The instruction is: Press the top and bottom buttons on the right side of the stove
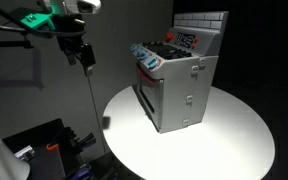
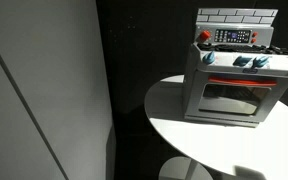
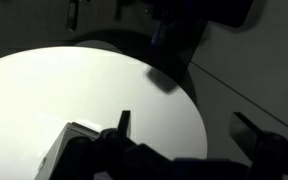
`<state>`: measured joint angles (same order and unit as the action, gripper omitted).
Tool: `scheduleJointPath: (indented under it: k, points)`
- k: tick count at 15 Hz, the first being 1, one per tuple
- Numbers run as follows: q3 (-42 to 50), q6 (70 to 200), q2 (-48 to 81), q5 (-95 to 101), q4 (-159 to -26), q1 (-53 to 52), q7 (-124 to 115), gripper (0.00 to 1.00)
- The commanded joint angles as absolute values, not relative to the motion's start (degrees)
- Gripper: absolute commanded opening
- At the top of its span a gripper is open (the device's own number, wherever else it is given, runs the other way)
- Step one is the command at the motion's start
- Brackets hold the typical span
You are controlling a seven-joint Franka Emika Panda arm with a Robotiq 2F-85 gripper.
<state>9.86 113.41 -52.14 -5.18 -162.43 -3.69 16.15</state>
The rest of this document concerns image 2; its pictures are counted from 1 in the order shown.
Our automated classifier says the gray toy stove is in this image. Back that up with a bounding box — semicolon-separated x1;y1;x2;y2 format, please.
182;7;288;129

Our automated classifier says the blue stove knob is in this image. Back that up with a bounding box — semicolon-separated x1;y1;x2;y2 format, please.
202;50;217;66
233;55;253;68
252;55;271;69

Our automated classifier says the red stove knob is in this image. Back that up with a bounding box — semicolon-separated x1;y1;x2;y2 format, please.
198;30;212;43

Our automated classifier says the round white table base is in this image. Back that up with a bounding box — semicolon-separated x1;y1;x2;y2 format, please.
158;156;215;180

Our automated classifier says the round white table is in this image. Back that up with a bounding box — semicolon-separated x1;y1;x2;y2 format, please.
143;74;288;180

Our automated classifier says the red oven door handle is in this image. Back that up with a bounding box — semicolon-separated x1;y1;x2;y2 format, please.
207;75;278;87

